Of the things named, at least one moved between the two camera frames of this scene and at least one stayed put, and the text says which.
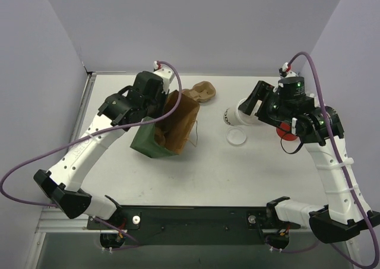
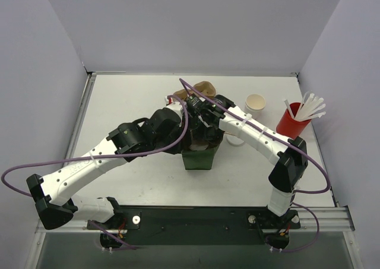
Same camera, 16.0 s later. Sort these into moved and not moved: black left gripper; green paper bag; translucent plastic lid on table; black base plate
Moved: green paper bag; black left gripper
Not moved: black base plate; translucent plastic lid on table
